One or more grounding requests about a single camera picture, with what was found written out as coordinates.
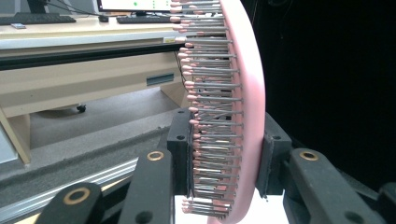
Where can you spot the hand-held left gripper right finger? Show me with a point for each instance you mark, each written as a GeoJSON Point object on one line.
{"type": "Point", "coordinates": [274, 155]}

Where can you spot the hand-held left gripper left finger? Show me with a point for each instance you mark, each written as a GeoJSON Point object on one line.
{"type": "Point", "coordinates": [180, 149]}

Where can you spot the pink hairbrush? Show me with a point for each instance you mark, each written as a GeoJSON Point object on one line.
{"type": "Point", "coordinates": [252, 93]}

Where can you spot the black caster wheel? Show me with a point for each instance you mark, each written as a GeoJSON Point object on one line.
{"type": "Point", "coordinates": [81, 108]}

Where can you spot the wooden desk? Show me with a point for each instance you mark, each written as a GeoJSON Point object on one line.
{"type": "Point", "coordinates": [77, 84]}

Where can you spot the black keyboard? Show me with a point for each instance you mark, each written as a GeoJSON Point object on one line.
{"type": "Point", "coordinates": [34, 18]}
{"type": "Point", "coordinates": [143, 19]}

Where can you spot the black computer mouse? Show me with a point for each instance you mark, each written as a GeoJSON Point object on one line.
{"type": "Point", "coordinates": [103, 18]}

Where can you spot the computer monitor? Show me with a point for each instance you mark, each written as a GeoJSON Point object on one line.
{"type": "Point", "coordinates": [130, 4]}

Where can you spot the black monitor stand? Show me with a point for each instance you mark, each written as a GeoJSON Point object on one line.
{"type": "Point", "coordinates": [37, 5]}

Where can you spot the small grey blue object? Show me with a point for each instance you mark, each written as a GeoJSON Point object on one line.
{"type": "Point", "coordinates": [18, 25]}

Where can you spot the aluminium floor rail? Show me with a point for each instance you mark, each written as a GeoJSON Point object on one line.
{"type": "Point", "coordinates": [62, 189]}

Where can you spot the black frame crossbar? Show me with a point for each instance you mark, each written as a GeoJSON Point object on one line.
{"type": "Point", "coordinates": [77, 56]}

